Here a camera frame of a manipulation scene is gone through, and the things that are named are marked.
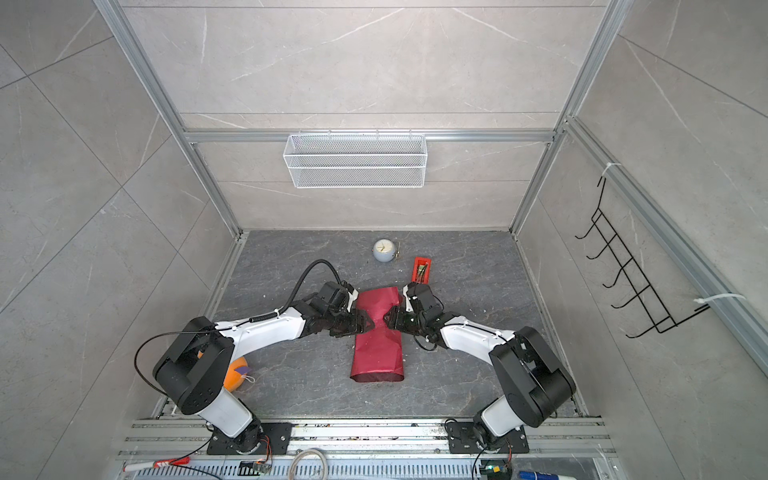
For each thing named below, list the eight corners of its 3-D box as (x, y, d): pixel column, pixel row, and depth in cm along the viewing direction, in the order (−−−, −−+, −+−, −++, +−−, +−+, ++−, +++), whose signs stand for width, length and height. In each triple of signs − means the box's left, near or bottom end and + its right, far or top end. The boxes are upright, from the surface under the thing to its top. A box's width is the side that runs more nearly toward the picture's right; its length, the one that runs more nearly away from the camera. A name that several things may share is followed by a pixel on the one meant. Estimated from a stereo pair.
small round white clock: (368, 253, 115) (368, 247, 112) (383, 242, 118) (383, 235, 115) (383, 265, 111) (383, 258, 108) (398, 253, 115) (399, 246, 112)
